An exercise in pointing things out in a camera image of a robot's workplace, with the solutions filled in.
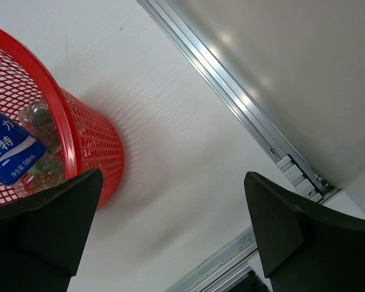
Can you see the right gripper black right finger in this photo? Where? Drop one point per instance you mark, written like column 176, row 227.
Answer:
column 304, row 246

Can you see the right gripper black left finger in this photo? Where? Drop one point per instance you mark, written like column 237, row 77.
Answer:
column 43, row 236

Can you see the clear bottle blue label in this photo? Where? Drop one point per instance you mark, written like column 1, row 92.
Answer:
column 19, row 151

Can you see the red mesh plastic bin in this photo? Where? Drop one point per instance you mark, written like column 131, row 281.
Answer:
column 88, row 139

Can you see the aluminium table edge rail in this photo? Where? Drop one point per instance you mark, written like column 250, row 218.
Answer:
column 230, row 265

